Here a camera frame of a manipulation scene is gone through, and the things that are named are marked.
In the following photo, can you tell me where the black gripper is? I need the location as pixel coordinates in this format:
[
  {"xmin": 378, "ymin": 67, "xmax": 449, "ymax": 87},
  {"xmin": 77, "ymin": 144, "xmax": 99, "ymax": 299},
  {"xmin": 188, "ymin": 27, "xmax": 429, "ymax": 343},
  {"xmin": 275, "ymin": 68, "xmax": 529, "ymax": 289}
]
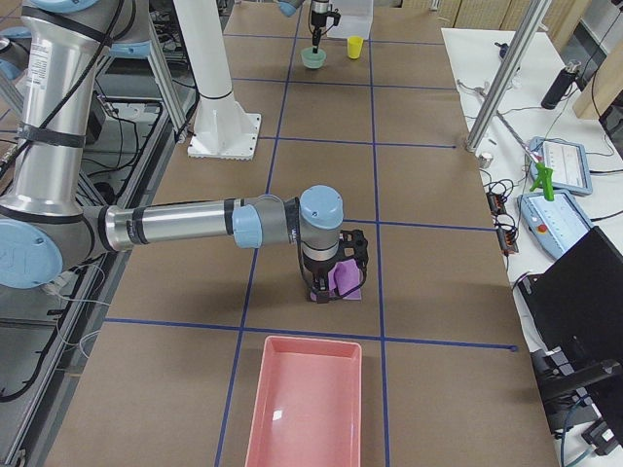
[
  {"xmin": 310, "ymin": 10, "xmax": 340, "ymax": 54},
  {"xmin": 301, "ymin": 229, "xmax": 369, "ymax": 304}
]

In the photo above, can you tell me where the light green bowl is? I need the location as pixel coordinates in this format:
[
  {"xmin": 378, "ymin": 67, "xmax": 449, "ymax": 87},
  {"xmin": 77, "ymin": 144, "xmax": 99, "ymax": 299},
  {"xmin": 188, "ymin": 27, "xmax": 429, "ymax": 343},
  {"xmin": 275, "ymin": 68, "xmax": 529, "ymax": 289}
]
[{"xmin": 300, "ymin": 47, "xmax": 327, "ymax": 70}]

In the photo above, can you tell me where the purple cloth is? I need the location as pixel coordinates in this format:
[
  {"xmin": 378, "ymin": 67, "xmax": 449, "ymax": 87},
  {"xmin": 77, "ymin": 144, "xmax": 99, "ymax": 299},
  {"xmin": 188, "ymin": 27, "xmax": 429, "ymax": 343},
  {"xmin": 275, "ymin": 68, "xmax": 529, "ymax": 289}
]
[{"xmin": 309, "ymin": 259, "xmax": 367, "ymax": 302}]

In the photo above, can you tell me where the yellow plastic cup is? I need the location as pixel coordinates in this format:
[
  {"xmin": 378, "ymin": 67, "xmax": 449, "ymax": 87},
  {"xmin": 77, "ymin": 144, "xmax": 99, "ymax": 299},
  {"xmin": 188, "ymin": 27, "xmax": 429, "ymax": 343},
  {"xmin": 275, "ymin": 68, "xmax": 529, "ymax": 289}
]
[{"xmin": 347, "ymin": 35, "xmax": 364, "ymax": 60}]

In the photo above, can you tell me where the clear plastic storage box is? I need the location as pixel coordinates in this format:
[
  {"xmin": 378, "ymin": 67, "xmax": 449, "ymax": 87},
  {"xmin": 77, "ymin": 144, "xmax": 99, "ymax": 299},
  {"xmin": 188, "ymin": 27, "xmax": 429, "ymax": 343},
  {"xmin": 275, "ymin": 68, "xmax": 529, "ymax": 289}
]
[{"xmin": 327, "ymin": 0, "xmax": 374, "ymax": 40}]

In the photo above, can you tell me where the pink plastic tray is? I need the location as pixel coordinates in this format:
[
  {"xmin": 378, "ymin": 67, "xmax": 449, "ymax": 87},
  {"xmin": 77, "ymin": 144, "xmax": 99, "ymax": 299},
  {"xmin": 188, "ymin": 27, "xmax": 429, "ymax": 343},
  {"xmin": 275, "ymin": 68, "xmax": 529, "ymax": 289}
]
[{"xmin": 245, "ymin": 336, "xmax": 362, "ymax": 466}]

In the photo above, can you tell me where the small metal cylinder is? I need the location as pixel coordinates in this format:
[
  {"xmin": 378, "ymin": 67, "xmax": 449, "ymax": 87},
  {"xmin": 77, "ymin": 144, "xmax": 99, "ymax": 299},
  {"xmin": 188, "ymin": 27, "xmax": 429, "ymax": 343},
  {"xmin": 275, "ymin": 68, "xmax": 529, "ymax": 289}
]
[{"xmin": 478, "ymin": 153, "xmax": 494, "ymax": 169}]

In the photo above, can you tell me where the blue teach pendant near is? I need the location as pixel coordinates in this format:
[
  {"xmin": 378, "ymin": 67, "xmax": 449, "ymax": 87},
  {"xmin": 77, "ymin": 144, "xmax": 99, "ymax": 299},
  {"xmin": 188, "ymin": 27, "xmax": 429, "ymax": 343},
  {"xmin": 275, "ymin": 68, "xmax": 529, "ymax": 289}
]
[{"xmin": 519, "ymin": 189, "xmax": 594, "ymax": 260}]

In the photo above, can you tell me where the blue teach pendant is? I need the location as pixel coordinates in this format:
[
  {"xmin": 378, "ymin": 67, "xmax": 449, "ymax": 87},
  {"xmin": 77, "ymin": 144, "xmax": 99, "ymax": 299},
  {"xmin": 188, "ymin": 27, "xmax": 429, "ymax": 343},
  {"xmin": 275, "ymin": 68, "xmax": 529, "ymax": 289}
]
[
  {"xmin": 529, "ymin": 136, "xmax": 593, "ymax": 196},
  {"xmin": 519, "ymin": 189, "xmax": 594, "ymax": 260}
]

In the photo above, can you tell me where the black water bottle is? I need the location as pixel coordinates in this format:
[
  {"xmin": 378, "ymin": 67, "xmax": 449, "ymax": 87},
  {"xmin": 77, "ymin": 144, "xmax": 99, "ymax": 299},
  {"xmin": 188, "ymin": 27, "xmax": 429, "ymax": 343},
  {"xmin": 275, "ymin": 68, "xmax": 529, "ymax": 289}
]
[{"xmin": 540, "ymin": 59, "xmax": 581, "ymax": 110}]

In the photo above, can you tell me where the blue teach pendant far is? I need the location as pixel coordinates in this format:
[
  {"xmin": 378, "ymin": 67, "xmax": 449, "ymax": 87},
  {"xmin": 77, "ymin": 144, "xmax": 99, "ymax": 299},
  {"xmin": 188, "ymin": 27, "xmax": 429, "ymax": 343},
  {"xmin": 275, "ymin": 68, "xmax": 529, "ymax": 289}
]
[{"xmin": 529, "ymin": 136, "xmax": 593, "ymax": 196}]

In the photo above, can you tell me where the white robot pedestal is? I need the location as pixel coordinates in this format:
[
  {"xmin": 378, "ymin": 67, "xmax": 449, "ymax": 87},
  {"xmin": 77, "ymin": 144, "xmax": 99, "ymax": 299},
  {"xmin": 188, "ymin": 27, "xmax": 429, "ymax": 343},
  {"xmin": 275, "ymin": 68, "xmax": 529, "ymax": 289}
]
[{"xmin": 175, "ymin": 1, "xmax": 262, "ymax": 161}]

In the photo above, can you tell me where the aluminium frame post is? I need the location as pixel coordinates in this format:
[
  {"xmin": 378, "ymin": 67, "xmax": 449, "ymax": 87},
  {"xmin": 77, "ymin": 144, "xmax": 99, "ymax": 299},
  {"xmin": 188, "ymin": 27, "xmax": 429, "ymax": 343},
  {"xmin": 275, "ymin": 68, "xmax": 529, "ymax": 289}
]
[{"xmin": 465, "ymin": 0, "xmax": 552, "ymax": 153}]

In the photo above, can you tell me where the green handled reacher grabber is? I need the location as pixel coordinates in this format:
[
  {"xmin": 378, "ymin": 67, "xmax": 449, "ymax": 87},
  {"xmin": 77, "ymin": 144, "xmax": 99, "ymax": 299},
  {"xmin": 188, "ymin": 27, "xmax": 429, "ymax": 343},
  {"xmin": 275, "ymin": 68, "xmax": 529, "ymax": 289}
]
[{"xmin": 494, "ymin": 110, "xmax": 554, "ymax": 201}]

